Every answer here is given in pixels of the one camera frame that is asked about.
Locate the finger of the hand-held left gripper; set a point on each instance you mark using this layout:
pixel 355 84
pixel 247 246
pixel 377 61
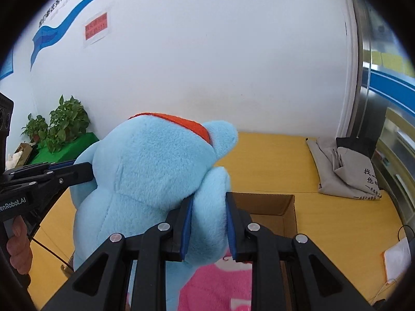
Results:
pixel 61 164
pixel 71 176

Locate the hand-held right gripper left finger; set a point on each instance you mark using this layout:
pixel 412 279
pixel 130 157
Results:
pixel 186 233

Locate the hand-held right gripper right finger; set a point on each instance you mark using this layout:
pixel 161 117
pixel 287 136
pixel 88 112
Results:
pixel 229 230

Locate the light blue plush toy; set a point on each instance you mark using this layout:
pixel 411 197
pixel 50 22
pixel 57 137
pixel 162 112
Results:
pixel 146 175

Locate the person's left hand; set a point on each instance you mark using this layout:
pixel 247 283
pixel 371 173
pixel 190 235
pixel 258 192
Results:
pixel 19 252

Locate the potted green plant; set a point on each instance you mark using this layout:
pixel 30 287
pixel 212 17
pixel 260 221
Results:
pixel 69 126
pixel 35 129

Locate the small cardboard box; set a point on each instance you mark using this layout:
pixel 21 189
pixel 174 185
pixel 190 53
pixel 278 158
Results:
pixel 22 150

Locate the pink plush toy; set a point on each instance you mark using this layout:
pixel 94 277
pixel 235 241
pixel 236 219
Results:
pixel 217 288

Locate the grey tote bag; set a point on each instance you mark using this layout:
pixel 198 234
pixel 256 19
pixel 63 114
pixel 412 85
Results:
pixel 334 168

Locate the blue banner on glass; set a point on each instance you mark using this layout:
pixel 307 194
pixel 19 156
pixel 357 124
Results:
pixel 392 86

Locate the yellow sticky notes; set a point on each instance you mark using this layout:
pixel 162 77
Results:
pixel 389 60

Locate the red wall notice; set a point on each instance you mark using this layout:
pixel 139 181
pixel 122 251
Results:
pixel 95 26

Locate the metal door frame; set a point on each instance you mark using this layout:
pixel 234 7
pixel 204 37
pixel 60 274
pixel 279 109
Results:
pixel 361 71

